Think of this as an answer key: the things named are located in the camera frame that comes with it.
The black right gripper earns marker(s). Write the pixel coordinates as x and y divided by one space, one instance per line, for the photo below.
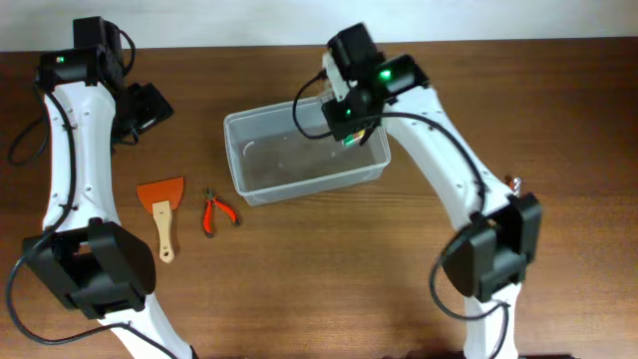
346 122

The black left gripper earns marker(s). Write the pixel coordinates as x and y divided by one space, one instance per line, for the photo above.
148 107

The clear pack of coloured plugs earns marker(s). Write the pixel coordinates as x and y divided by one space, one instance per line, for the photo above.
353 140

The clear plastic container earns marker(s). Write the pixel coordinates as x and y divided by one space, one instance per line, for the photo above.
271 161

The orange scraper with wooden handle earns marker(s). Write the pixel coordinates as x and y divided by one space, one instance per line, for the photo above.
161 199

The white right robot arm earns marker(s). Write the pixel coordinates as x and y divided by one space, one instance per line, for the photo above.
478 275

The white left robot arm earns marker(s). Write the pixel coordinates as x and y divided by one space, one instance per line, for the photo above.
84 256

